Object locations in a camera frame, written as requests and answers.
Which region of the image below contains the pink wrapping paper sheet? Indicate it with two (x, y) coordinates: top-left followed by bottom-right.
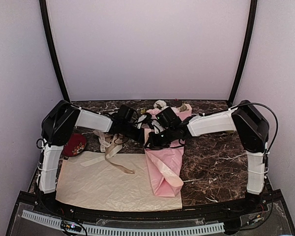
(142, 108), (192, 198)

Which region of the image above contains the tan satin ribbon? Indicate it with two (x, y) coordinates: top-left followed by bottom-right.
(105, 145), (135, 175)

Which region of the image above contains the cream wrapping paper sheet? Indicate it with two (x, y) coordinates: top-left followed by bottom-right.
(56, 151), (182, 212)

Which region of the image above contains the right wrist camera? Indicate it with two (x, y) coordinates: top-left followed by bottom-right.
(151, 107), (183, 134)

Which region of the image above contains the cream printed ribbon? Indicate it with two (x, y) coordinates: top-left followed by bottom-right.
(81, 130), (124, 167)

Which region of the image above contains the black frame post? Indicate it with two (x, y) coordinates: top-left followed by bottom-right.
(227, 0), (258, 107)
(39, 0), (70, 102)

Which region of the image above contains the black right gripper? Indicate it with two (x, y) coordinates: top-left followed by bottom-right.
(145, 126), (176, 149)

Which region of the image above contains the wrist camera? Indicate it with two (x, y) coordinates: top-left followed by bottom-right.
(115, 105), (148, 128)
(151, 107), (183, 134)

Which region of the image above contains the small circuit board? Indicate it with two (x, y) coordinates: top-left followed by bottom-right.
(60, 221), (82, 232)

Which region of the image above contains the red floral bowl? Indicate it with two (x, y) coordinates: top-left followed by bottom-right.
(62, 133), (87, 157)

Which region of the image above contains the pink fake flower bunch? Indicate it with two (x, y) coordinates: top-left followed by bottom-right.
(140, 108), (160, 116)

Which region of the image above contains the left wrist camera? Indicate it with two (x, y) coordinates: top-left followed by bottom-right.
(115, 105), (148, 128)

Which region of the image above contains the left black frame post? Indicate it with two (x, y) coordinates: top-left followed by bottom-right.
(39, 0), (70, 102)

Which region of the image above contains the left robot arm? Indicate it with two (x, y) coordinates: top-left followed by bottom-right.
(36, 100), (145, 194)

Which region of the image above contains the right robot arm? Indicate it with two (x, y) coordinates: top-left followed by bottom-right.
(144, 100), (273, 213)

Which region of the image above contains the grey slotted cable duct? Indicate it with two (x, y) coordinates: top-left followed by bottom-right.
(21, 210), (225, 236)

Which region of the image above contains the right black frame post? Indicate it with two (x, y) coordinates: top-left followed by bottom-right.
(227, 0), (258, 107)

